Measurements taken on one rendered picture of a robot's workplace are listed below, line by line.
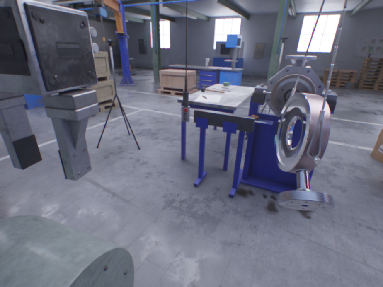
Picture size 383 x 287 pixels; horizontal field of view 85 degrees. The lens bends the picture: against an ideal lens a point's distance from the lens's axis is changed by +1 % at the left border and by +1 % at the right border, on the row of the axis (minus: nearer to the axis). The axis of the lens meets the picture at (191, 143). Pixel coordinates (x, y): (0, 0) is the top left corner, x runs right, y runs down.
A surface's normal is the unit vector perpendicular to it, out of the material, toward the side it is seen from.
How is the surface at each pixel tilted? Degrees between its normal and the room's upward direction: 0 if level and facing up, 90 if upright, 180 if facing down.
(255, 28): 90
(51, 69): 90
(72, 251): 17
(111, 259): 90
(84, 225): 0
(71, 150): 90
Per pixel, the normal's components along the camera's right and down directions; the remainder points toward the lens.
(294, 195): -0.71, -0.39
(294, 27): -0.45, 0.36
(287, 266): 0.03, -0.91
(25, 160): 0.96, 0.14
